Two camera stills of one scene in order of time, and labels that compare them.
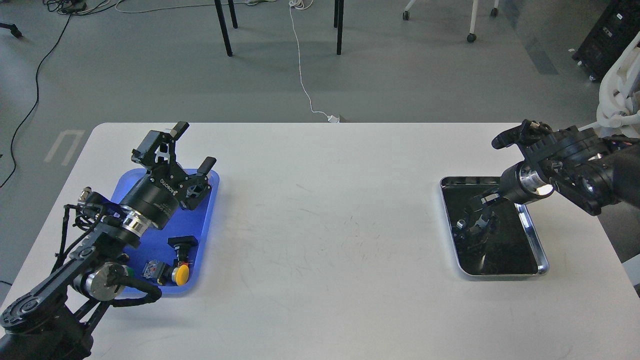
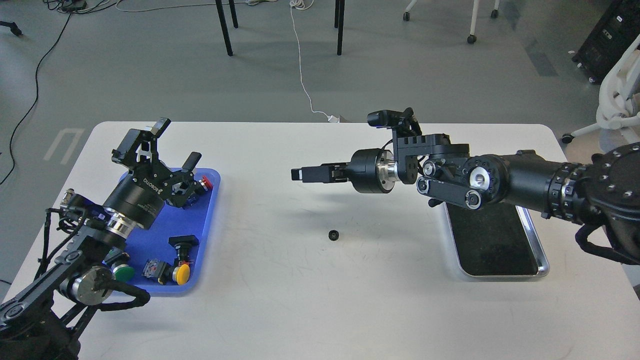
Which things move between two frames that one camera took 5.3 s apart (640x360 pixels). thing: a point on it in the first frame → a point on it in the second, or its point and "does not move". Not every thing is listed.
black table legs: (337, 15) does not move
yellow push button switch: (165, 274) does not move
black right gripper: (519, 184) → (370, 171)
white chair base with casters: (472, 36) does not move
